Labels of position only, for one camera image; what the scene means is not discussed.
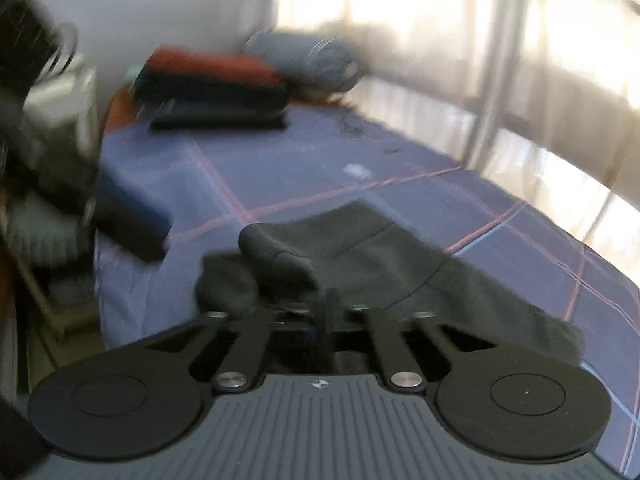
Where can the stack of folded clothes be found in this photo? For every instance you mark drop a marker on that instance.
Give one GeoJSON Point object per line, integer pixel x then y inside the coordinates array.
{"type": "Point", "coordinates": [179, 88]}

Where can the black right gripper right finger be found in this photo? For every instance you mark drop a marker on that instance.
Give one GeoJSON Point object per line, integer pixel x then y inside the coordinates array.
{"type": "Point", "coordinates": [504, 399]}

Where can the grey bolster pillow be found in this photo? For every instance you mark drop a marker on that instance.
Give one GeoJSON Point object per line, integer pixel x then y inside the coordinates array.
{"type": "Point", "coordinates": [326, 64]}

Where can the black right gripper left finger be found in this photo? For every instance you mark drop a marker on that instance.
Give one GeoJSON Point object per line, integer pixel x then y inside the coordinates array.
{"type": "Point", "coordinates": [135, 400]}

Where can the dark grey pants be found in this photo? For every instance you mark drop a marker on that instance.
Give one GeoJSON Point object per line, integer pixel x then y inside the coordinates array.
{"type": "Point", "coordinates": [370, 259]}

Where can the blue checked bed sheet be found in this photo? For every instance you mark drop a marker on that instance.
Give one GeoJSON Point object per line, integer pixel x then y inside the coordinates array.
{"type": "Point", "coordinates": [214, 183]}

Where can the beige sheer curtain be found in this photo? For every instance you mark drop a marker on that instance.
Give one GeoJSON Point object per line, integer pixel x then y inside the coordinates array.
{"type": "Point", "coordinates": [539, 96]}

